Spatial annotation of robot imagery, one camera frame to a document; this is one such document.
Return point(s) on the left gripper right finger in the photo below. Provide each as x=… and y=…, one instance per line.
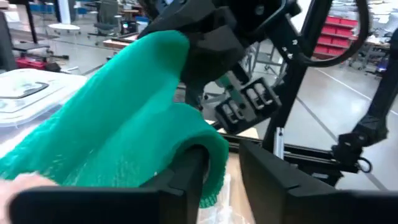
x=295, y=199

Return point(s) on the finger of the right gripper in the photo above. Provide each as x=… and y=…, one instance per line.
x=194, y=98
x=211, y=56

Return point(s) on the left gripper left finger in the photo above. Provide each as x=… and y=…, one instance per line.
x=109, y=205

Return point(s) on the teal elastic bandage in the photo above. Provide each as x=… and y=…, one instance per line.
x=118, y=118

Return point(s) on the grey office chair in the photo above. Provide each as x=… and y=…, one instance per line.
x=105, y=18

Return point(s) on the red storage bins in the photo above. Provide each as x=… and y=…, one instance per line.
x=335, y=34

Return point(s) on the clear plastic storage box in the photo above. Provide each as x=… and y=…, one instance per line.
x=46, y=102

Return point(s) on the round white table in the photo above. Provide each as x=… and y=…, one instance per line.
x=63, y=28

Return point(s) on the red and black crate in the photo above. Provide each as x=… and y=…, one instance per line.
x=31, y=63

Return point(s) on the silver aluminium rail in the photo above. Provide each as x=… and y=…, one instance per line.
x=279, y=143

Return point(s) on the black aluminium table frame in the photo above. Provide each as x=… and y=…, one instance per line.
x=293, y=93

